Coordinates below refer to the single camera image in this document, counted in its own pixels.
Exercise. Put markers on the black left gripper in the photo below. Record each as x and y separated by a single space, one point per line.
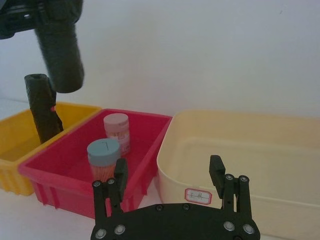
17 21

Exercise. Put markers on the yellow plastic bin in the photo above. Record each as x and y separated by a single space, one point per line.
17 140

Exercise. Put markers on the red plastic bin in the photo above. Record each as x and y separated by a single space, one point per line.
67 155

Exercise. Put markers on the cream plastic bin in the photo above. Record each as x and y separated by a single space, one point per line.
262 140

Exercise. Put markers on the white label with red border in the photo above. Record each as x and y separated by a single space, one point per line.
198 196

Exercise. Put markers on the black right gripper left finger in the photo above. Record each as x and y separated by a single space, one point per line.
120 180

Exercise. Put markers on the blue lidded swab jar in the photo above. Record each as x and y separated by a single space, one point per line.
102 152

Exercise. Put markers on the pink lidded jar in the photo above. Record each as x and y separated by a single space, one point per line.
117 130

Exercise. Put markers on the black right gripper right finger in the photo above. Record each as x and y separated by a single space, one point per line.
217 175

